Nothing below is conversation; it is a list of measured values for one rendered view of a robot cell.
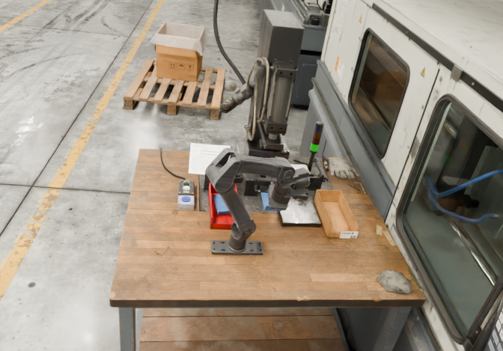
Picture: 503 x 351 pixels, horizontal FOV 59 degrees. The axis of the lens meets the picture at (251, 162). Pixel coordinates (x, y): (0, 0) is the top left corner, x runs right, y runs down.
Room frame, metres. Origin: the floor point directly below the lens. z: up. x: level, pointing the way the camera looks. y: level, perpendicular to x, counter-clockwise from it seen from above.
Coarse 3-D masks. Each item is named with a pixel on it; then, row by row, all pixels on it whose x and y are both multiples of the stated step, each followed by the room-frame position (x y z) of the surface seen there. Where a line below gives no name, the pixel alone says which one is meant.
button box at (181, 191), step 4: (160, 148) 1.97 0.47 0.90; (160, 152) 1.92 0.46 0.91; (160, 156) 1.88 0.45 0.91; (164, 164) 1.81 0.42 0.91; (176, 176) 1.73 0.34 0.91; (180, 180) 1.66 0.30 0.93; (184, 180) 1.67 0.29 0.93; (188, 180) 1.67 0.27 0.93; (180, 184) 1.63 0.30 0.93; (192, 184) 1.65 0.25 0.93; (180, 188) 1.60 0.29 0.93; (192, 188) 1.62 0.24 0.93; (180, 192) 1.57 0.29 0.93; (184, 192) 1.57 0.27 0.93; (188, 192) 1.58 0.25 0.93; (192, 192) 1.58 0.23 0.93
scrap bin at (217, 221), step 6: (210, 186) 1.61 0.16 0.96; (234, 186) 1.65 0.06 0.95; (210, 192) 1.56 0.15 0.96; (216, 192) 1.64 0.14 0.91; (210, 198) 1.52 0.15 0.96; (210, 204) 1.48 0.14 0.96; (210, 210) 1.45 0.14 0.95; (210, 216) 1.42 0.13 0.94; (216, 216) 1.47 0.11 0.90; (222, 216) 1.48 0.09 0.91; (228, 216) 1.49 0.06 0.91; (210, 222) 1.40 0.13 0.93; (216, 222) 1.43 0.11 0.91; (222, 222) 1.44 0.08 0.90; (228, 222) 1.45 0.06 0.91; (210, 228) 1.39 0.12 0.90; (216, 228) 1.40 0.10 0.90; (222, 228) 1.40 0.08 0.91; (228, 228) 1.41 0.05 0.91
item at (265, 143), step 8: (264, 136) 1.72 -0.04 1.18; (272, 136) 1.71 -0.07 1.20; (280, 136) 1.75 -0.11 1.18; (248, 144) 1.70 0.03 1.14; (256, 144) 1.72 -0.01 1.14; (264, 144) 1.68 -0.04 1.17; (272, 144) 1.67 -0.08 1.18; (280, 144) 1.67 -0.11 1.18; (248, 152) 1.67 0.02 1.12; (256, 152) 1.66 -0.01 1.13; (264, 152) 1.67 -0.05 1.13; (272, 152) 1.68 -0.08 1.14; (280, 152) 1.68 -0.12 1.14; (288, 152) 1.69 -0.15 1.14
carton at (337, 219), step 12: (324, 192) 1.70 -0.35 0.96; (336, 192) 1.71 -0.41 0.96; (324, 204) 1.68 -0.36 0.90; (336, 204) 1.69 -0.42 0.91; (348, 204) 1.61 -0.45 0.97; (324, 216) 1.53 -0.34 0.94; (336, 216) 1.60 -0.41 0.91; (348, 216) 1.57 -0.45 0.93; (324, 228) 1.50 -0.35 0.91; (336, 228) 1.51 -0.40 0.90; (348, 228) 1.52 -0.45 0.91
